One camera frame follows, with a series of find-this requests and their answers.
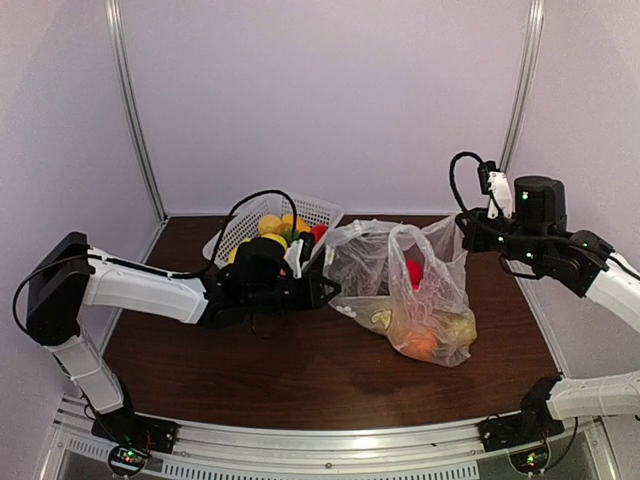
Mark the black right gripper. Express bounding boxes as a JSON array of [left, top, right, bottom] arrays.
[[456, 207, 547, 270]]

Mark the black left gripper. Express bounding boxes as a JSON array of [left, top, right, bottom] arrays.
[[245, 269, 341, 313]]

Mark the pink fruit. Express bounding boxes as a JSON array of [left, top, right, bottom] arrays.
[[405, 259, 424, 290]]

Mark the clear printed plastic bag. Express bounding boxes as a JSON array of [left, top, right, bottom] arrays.
[[323, 216, 475, 367]]

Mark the orange fruit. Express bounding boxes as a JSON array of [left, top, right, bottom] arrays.
[[400, 332, 439, 362]]

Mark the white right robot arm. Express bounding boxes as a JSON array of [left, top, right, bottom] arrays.
[[456, 171, 639, 442]]

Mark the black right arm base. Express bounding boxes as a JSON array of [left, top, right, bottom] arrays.
[[477, 376, 565, 477]]

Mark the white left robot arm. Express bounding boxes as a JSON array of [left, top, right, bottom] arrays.
[[17, 232, 341, 444]]

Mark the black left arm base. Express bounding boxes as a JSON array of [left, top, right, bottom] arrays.
[[87, 378, 178, 479]]

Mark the red fruit in basket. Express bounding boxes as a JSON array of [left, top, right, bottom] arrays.
[[311, 224, 328, 243]]

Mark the yellow fruit in basket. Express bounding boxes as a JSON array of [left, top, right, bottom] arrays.
[[262, 232, 289, 250]]

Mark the orange-yellow fruit in basket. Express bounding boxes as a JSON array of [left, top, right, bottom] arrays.
[[279, 214, 311, 233]]

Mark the yellow lemon in basket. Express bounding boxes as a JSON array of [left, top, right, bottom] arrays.
[[258, 215, 282, 236]]

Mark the white perforated plastic basket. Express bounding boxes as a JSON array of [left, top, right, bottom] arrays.
[[202, 190, 344, 284]]

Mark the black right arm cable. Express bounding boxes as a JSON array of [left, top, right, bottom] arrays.
[[448, 150, 601, 279]]

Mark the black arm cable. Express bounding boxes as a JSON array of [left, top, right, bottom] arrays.
[[448, 150, 601, 279], [12, 188, 301, 341]]

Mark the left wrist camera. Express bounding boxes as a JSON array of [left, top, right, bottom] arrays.
[[284, 232, 316, 279]]

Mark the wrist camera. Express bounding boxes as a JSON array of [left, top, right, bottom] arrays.
[[284, 232, 316, 279], [477, 161, 514, 219]]

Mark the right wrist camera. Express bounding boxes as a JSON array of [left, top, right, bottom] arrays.
[[477, 161, 514, 219]]

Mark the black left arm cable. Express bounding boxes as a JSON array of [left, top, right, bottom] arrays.
[[12, 188, 301, 341]]

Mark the right aluminium corner post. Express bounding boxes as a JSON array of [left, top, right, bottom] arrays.
[[499, 0, 545, 172]]

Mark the aluminium corner post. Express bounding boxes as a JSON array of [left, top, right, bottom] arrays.
[[104, 0, 168, 222], [499, 0, 545, 172]]

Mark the left aluminium corner post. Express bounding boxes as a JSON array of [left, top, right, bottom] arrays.
[[104, 0, 168, 222]]

